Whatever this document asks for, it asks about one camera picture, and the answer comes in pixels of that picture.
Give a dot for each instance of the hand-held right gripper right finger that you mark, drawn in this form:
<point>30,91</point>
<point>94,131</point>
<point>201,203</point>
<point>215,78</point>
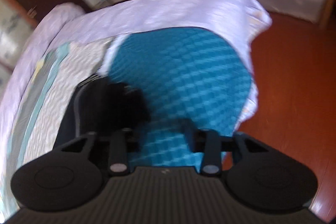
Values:
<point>195,142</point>

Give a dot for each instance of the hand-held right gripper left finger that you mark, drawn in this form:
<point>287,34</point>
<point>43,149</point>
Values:
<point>118,144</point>

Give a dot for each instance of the black pants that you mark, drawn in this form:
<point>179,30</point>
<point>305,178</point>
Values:
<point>110,106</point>

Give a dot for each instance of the teal patterned bed cover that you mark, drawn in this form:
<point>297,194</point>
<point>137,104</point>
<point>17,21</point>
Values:
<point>183,69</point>

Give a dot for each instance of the lavender floral quilt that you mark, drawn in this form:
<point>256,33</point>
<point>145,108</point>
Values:
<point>170,6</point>

